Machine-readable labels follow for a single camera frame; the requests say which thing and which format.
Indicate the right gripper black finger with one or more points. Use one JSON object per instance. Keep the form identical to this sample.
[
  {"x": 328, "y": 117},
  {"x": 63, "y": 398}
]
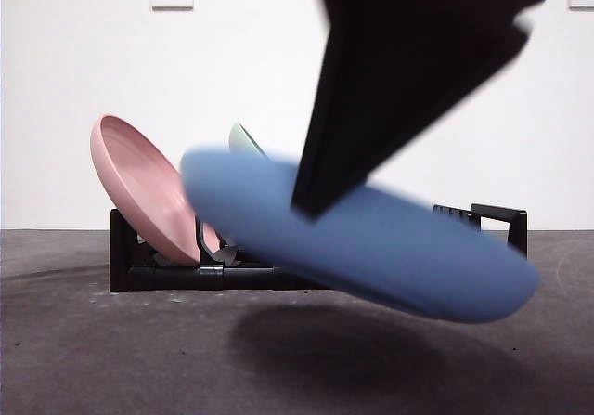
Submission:
[{"x": 371, "y": 85}]

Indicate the light green round plate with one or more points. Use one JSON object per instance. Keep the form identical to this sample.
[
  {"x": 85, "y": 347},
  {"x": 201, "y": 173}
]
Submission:
[{"x": 241, "y": 138}]

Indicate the blue round plate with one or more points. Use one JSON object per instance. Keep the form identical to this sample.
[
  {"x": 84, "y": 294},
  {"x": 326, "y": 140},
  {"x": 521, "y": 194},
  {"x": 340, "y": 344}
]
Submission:
[{"x": 371, "y": 257}]

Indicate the pink round plate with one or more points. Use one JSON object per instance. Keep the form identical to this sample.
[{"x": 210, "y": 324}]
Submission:
[{"x": 134, "y": 178}]

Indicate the black plastic dish rack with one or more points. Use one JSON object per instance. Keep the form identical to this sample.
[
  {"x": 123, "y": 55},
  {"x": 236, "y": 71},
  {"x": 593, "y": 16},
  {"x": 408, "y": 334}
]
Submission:
[{"x": 139, "y": 280}]

